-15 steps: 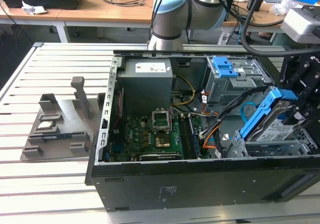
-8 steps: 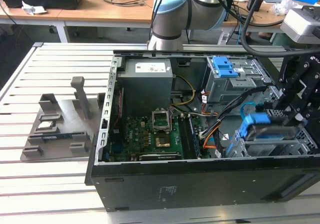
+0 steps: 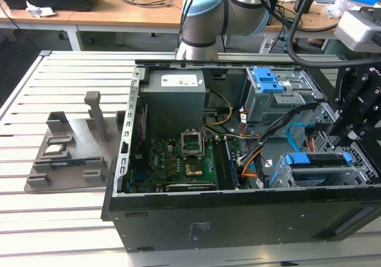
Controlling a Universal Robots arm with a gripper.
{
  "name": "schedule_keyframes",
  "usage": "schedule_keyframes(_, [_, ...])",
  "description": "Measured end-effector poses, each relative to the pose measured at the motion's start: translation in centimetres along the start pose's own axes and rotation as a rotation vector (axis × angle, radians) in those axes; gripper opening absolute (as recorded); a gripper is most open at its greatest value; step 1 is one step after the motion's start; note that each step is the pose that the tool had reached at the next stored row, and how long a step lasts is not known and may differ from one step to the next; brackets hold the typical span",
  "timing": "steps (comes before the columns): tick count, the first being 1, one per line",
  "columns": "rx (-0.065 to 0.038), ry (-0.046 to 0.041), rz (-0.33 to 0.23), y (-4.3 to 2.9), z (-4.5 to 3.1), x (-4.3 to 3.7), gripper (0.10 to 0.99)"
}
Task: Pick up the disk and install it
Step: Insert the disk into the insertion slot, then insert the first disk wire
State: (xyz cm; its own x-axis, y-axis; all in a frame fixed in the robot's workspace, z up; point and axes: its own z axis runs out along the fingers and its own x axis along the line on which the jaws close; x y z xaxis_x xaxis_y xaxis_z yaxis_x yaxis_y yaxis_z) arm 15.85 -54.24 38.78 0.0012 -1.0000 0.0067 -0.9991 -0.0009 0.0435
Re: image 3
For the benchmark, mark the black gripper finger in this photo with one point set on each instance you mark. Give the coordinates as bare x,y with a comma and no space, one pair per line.
342,121
367,124

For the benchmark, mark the hard disk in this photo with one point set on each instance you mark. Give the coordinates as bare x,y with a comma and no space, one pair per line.
315,169

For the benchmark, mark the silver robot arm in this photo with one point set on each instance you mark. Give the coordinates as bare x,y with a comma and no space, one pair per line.
208,14

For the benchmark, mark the metal disk bay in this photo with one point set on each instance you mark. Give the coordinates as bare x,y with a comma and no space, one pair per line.
276,175

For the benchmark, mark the metal drive cage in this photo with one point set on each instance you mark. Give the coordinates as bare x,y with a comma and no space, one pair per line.
268,106

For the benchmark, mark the clear plastic bag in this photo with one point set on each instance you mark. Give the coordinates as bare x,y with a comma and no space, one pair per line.
336,6

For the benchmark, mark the blue drive latch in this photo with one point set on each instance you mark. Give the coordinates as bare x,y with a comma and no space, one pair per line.
266,79

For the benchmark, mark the blue RAM stick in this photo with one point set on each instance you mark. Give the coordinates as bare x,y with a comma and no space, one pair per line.
231,163

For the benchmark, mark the black PC case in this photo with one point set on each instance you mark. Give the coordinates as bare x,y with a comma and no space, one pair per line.
238,219

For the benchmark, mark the CPU socket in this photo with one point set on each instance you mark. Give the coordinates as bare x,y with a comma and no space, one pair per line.
194,169

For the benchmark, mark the black graphics card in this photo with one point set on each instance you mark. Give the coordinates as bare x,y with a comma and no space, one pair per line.
190,186

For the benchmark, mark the grey power supply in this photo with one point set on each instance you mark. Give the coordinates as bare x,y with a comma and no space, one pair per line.
175,106

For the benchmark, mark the green motherboard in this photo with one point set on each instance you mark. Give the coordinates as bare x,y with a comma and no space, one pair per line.
166,166

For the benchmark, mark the grey parts rack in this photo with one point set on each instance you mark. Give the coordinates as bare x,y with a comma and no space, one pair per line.
80,160

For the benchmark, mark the wooden desk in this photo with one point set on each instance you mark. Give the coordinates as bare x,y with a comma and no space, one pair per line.
98,14

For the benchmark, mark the silver CPU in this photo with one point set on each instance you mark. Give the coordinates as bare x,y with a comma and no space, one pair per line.
54,149

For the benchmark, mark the crumpled white paper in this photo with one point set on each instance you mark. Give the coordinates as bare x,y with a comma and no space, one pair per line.
38,9

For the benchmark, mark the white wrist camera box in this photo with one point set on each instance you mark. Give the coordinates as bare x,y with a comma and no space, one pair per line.
354,32

